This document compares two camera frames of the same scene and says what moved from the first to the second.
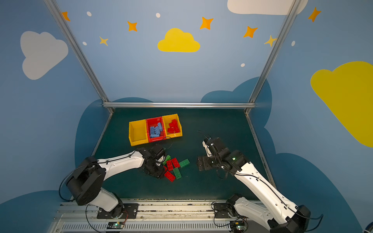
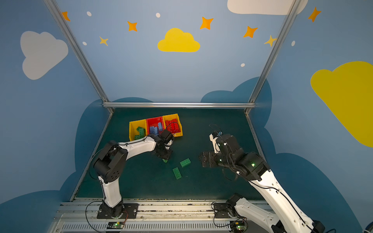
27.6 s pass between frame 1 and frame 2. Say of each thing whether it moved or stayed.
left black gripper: moved
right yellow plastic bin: stayed
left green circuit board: stayed
